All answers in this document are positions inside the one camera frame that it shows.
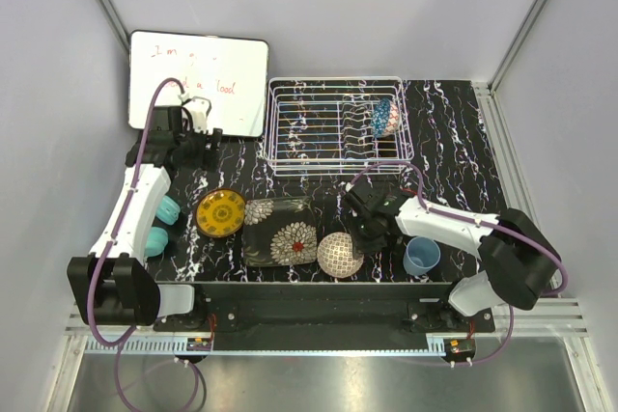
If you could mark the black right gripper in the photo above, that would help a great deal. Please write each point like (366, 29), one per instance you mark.
(360, 245)

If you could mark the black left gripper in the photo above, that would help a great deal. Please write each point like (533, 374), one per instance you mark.
(207, 158)

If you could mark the red white patterned bowl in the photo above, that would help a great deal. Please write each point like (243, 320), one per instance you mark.
(337, 256)

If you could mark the white wire dish rack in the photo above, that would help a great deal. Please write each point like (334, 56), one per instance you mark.
(318, 126)

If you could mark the blue patterned bowl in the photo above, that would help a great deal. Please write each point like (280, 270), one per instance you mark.
(386, 118)

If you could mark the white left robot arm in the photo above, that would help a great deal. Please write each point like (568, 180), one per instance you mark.
(111, 285)

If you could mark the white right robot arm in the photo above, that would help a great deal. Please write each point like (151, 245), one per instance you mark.
(517, 261)

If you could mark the light blue plastic cup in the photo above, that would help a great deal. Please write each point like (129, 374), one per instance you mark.
(421, 256)

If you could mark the black floral square plate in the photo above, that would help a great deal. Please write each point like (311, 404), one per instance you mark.
(279, 232)

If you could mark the yellow patterned small plate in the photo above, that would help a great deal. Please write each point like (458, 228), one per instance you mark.
(220, 213)

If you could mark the white whiteboard with red writing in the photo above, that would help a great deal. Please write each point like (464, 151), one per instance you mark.
(231, 73)

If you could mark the teal cat ear headphones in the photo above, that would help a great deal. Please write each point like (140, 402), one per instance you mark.
(142, 231)

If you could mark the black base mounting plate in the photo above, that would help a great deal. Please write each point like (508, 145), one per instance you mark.
(416, 315)

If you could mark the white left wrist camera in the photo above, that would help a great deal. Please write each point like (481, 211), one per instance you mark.
(195, 111)

